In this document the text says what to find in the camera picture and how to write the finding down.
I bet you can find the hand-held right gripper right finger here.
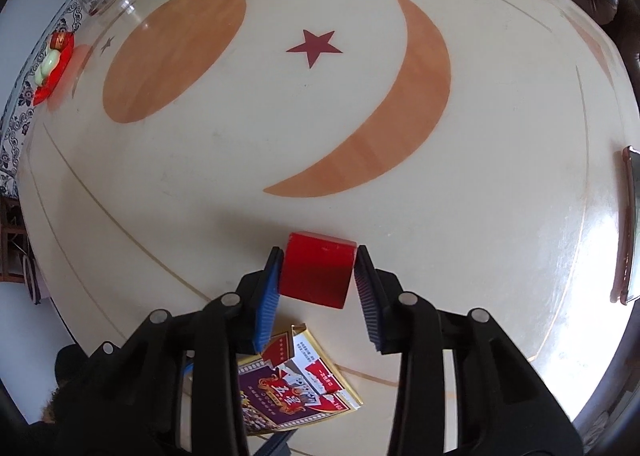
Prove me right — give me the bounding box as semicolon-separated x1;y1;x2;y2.
352;245;583;456

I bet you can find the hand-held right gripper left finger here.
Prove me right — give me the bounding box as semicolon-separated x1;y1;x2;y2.
55;246;286;456

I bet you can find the red box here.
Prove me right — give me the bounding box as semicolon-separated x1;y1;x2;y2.
277;232;358;310

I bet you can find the purple gold card box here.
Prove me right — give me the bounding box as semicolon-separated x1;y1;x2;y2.
237;322;365;437

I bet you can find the person's dark jacket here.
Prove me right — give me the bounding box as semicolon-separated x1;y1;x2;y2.
30;343;106;456

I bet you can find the beige round table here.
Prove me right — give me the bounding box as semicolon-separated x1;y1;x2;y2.
10;0;640;456

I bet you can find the dark wooden chair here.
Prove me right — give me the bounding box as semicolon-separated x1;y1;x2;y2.
0;196;46;306

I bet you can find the phone with pink case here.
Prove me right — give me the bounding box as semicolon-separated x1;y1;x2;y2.
610;146;640;305

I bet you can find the blue white patterned cloth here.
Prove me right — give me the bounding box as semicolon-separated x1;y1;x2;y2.
0;0;88;197

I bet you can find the red plate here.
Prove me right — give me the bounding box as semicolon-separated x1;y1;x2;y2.
32;31;76;104

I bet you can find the pale round snack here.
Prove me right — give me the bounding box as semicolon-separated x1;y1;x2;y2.
35;49;63;84

